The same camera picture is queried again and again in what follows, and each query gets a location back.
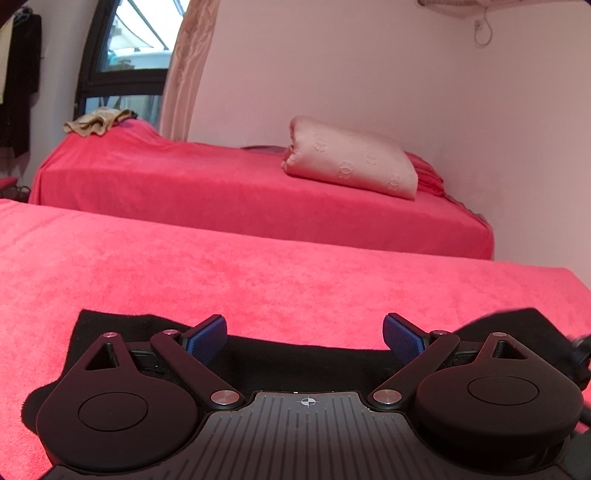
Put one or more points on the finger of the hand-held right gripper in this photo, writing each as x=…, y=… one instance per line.
x=582, y=353

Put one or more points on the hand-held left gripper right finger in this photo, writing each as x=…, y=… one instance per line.
x=404, y=339

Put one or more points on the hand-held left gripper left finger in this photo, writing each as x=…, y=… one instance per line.
x=205, y=339

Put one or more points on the black pants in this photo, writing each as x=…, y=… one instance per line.
x=115, y=332

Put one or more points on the terry bed blanket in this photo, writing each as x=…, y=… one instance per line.
x=240, y=277

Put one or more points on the bed with red cover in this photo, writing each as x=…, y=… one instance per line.
x=184, y=194

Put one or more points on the red folded cloth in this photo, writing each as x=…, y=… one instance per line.
x=428, y=177

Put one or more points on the pink embossed pillow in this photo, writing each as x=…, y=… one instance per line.
x=351, y=159

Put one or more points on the beige crumpled cloth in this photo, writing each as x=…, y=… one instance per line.
x=94, y=123

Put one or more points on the pink curtain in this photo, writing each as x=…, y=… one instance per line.
x=189, y=69

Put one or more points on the dark framed window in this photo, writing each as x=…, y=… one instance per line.
x=134, y=50

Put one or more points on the hanging black garment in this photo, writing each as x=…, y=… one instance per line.
x=23, y=83

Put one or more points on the hanging white garment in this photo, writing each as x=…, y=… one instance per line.
x=4, y=64

